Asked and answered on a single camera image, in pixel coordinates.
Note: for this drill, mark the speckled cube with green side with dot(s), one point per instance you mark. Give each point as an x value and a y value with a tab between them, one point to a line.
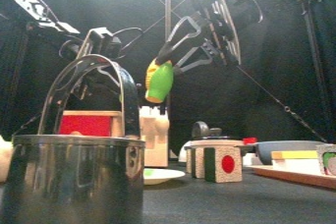
196	162

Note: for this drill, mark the speckled cube with red dot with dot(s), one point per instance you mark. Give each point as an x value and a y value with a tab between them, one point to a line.
226	164

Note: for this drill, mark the grey bowl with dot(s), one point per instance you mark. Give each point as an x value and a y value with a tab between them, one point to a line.
284	146

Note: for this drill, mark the yellow flat block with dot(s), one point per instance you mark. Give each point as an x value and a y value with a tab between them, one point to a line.
293	154

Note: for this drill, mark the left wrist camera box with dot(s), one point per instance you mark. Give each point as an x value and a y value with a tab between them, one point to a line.
105	41

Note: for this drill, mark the white rounded object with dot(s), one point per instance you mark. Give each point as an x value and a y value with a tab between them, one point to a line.
5	159

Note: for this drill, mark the speckled cube with green picture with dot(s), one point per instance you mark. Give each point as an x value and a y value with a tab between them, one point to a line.
328	160

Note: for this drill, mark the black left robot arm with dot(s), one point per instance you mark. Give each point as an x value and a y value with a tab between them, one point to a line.
25	25

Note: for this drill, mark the red wooden box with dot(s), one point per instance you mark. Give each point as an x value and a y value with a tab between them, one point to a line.
85	124

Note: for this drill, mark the white flat block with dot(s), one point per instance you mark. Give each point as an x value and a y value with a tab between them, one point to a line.
294	166

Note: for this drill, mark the wooden board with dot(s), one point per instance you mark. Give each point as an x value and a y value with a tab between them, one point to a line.
297	177

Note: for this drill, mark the black frame post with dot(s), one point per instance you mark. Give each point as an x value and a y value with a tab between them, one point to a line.
316	64

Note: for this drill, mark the small white plate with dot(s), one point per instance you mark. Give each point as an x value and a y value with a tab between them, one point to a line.
161	175

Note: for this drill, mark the pot lid with black knob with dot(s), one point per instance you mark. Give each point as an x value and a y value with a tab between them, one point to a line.
209	139

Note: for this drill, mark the green and yellow toy corn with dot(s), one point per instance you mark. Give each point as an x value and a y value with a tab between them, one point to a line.
160	80

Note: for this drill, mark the diagonal brace rod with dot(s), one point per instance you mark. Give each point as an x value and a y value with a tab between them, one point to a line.
284	106

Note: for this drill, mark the small red block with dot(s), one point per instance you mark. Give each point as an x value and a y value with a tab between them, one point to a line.
249	140

